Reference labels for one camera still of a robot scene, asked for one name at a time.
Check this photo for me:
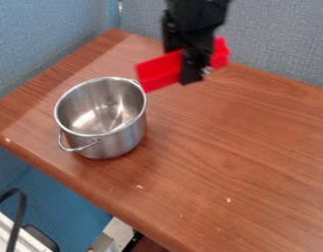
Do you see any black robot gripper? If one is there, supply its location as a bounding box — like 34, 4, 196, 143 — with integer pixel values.
162, 0, 230, 86

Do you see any red plastic block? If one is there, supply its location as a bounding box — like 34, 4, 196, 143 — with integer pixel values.
135, 36, 233, 93

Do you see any stainless steel pot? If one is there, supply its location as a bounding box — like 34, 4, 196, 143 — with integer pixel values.
54, 77, 147, 159

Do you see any white box with black base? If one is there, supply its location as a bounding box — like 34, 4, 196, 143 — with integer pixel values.
0, 212, 60, 252

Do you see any grey table leg bracket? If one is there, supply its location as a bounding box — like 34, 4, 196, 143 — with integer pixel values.
89, 218, 135, 252

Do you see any black cable loop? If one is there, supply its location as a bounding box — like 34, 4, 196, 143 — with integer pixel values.
0, 188, 30, 252

